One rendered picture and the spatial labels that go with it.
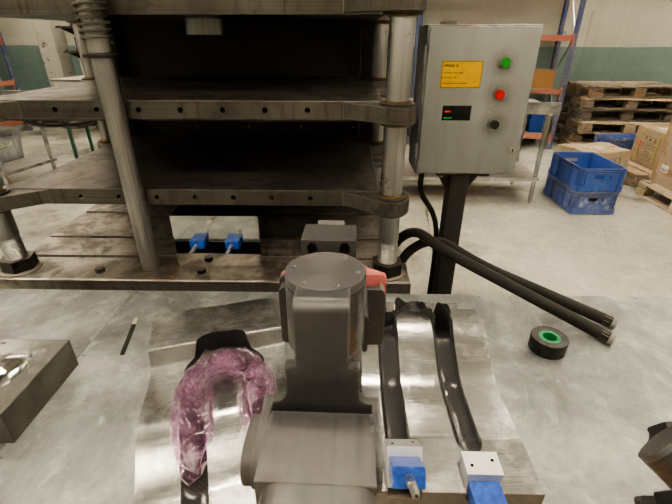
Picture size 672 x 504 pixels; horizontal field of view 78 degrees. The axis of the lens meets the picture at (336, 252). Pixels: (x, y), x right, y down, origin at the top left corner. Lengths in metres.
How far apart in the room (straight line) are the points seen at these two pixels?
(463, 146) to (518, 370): 0.65
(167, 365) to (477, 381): 0.59
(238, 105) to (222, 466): 0.87
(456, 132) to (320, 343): 1.07
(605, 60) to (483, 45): 6.41
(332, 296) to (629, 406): 0.84
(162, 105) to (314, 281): 1.04
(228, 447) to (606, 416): 0.70
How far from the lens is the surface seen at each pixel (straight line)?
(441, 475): 0.68
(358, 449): 0.26
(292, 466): 0.26
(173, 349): 0.88
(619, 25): 7.66
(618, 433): 0.97
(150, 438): 0.76
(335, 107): 1.17
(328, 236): 0.32
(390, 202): 1.16
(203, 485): 0.73
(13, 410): 0.97
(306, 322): 0.26
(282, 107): 1.19
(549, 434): 0.91
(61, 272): 1.56
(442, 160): 1.30
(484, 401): 0.80
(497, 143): 1.33
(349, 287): 0.27
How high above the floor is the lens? 1.44
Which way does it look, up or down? 28 degrees down
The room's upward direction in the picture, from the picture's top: straight up
